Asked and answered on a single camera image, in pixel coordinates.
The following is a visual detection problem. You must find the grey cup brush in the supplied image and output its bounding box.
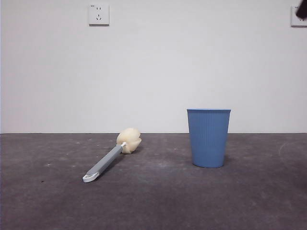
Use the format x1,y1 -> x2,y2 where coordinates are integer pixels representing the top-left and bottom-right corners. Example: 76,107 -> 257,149
82,127 -> 142,184

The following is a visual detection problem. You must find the blue ribbed plastic cup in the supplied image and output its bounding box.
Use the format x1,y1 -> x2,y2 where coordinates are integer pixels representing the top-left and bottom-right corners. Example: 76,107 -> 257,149
186,108 -> 232,169

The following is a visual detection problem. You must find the white wall socket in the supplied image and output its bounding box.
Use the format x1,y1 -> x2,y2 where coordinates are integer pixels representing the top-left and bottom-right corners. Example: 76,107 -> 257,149
88,3 -> 110,26
290,5 -> 307,27

